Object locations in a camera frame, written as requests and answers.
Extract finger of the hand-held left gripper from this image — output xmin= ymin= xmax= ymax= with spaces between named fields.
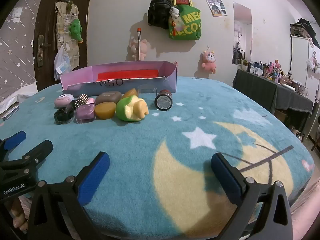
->
xmin=0 ymin=131 xmax=27 ymax=159
xmin=0 ymin=139 xmax=54 ymax=180

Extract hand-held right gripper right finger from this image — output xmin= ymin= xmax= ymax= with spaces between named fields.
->
xmin=211 ymin=152 xmax=293 ymax=240

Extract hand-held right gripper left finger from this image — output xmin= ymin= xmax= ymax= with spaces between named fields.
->
xmin=26 ymin=151 xmax=110 ymax=240

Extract black glass bottle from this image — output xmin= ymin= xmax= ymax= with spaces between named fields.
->
xmin=53 ymin=100 xmax=77 ymax=125

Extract pink round compact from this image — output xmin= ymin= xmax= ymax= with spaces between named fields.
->
xmin=54 ymin=94 xmax=74 ymax=108

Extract purple nail polish bottle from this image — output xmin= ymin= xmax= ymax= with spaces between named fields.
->
xmin=74 ymin=98 xmax=97 ymax=124

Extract studded silver cylinder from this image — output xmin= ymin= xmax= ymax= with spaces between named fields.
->
xmin=75 ymin=94 xmax=89 ymax=109

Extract orange round soap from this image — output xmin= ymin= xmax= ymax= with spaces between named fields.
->
xmin=94 ymin=102 xmax=117 ymax=119
xmin=122 ymin=88 xmax=139 ymax=99

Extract green apple dog figurine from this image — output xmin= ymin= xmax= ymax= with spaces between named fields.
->
xmin=116 ymin=95 xmax=149 ymax=122

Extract purple cardboard box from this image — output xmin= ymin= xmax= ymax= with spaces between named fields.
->
xmin=59 ymin=60 xmax=178 ymax=97

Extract brown rounded case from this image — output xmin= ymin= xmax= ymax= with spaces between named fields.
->
xmin=95 ymin=91 xmax=122 ymax=105

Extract glitter jar with dark lid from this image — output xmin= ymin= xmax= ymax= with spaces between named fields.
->
xmin=154 ymin=89 xmax=173 ymax=110

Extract clear plastic cup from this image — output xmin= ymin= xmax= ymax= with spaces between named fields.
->
xmin=137 ymin=84 xmax=157 ymax=94

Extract person's left hand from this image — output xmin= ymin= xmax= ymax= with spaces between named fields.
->
xmin=11 ymin=205 xmax=30 ymax=232

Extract white plastic sheet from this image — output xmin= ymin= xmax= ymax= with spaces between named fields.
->
xmin=0 ymin=80 xmax=38 ymax=110

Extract grey star-print wallpaper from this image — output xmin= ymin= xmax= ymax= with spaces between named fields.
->
xmin=0 ymin=0 xmax=47 ymax=103

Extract pink bedsheet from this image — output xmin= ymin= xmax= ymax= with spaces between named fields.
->
xmin=290 ymin=177 xmax=320 ymax=240

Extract white plastic bag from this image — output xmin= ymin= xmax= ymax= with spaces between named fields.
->
xmin=54 ymin=44 xmax=73 ymax=82

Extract dark green tablecloth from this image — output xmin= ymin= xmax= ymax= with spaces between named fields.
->
xmin=232 ymin=69 xmax=314 ymax=135

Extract row of cosmetic bottles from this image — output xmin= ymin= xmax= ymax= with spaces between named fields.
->
xmin=246 ymin=59 xmax=309 ymax=97

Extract green dinosaur plush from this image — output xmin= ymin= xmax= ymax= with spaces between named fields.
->
xmin=69 ymin=19 xmax=84 ymax=43

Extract dark wooden door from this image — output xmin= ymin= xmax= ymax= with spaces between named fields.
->
xmin=32 ymin=0 xmax=95 ymax=93

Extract pink pig plush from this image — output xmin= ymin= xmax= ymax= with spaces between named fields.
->
xmin=129 ymin=39 xmax=150 ymax=61

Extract white cabinet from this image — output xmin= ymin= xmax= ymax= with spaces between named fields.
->
xmin=290 ymin=35 xmax=317 ymax=80

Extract green tote bag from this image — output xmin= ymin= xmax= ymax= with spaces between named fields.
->
xmin=168 ymin=4 xmax=202 ymax=40

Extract red tassel charm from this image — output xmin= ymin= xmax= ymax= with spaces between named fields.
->
xmin=169 ymin=17 xmax=178 ymax=36

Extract dark patterned bag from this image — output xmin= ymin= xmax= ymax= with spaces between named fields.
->
xmin=290 ymin=18 xmax=320 ymax=48

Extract black backpack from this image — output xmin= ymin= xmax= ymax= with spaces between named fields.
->
xmin=147 ymin=0 xmax=173 ymax=30

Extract metal door handle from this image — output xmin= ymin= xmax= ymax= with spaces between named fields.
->
xmin=37 ymin=35 xmax=50 ymax=67

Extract tall wall mirror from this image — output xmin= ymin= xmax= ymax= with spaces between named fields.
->
xmin=233 ymin=1 xmax=253 ymax=67

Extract wall photo collage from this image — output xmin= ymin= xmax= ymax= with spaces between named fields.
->
xmin=204 ymin=0 xmax=228 ymax=17

